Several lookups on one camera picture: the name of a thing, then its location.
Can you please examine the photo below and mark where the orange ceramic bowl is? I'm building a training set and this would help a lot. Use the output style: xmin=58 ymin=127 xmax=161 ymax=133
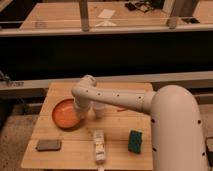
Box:
xmin=52 ymin=99 xmax=80 ymax=129

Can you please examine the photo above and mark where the orange carrot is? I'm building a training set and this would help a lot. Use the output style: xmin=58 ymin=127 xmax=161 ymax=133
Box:
xmin=117 ymin=108 xmax=128 ymax=112

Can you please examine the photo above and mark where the green sponge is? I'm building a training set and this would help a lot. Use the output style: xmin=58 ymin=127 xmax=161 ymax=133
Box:
xmin=128 ymin=130 xmax=142 ymax=154

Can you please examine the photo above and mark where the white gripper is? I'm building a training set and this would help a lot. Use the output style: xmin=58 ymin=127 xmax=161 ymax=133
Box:
xmin=73 ymin=100 xmax=106 ymax=119

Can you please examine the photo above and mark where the grey metal post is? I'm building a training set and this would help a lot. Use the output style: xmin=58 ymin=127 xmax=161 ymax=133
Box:
xmin=79 ymin=0 xmax=90 ymax=32
xmin=167 ymin=0 xmax=185 ymax=29

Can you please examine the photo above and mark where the grey metal post right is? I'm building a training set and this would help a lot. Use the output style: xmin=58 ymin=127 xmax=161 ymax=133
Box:
xmin=167 ymin=0 xmax=185 ymax=29

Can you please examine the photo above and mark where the black phone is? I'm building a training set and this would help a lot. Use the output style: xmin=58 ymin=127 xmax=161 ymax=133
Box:
xmin=182 ymin=18 xmax=200 ymax=24

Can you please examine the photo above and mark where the grey brown sponge block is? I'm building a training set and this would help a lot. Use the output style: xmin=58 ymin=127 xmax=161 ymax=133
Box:
xmin=36 ymin=140 xmax=61 ymax=151

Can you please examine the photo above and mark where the white bottle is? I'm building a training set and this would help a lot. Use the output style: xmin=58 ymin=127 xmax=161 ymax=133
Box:
xmin=93 ymin=130 xmax=106 ymax=164

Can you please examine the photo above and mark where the white paper sheet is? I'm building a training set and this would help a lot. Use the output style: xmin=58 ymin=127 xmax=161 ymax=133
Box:
xmin=98 ymin=9 xmax=115 ymax=19

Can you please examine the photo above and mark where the black cables pile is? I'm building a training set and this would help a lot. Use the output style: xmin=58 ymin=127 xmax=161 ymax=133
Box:
xmin=124 ymin=0 xmax=158 ymax=14

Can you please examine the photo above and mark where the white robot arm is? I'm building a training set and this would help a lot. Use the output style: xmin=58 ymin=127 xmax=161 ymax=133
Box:
xmin=71 ymin=75 xmax=210 ymax=171

